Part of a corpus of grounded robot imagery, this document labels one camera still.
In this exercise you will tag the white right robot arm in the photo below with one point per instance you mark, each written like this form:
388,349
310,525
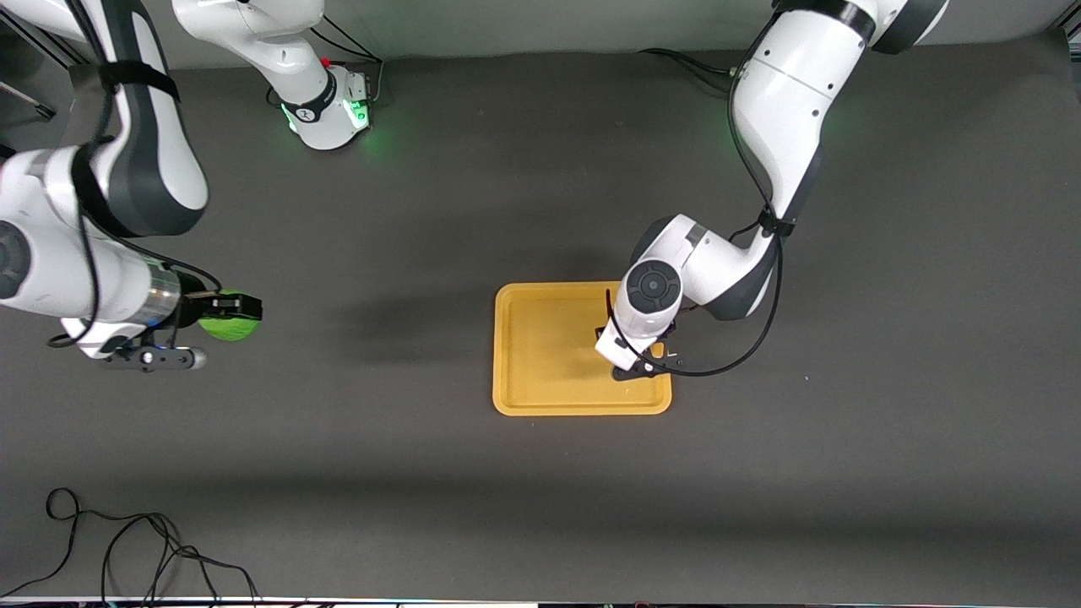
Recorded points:
51,279

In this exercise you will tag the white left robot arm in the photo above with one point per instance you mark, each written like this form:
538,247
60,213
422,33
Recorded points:
785,93

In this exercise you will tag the dark grey table cover cloth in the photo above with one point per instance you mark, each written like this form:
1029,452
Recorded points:
887,464

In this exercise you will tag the orange plastic tray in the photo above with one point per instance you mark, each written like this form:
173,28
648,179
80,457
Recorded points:
540,355

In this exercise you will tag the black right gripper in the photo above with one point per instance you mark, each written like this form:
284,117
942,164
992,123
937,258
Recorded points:
191,309

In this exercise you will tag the green toy apple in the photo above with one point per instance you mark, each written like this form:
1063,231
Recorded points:
230,331

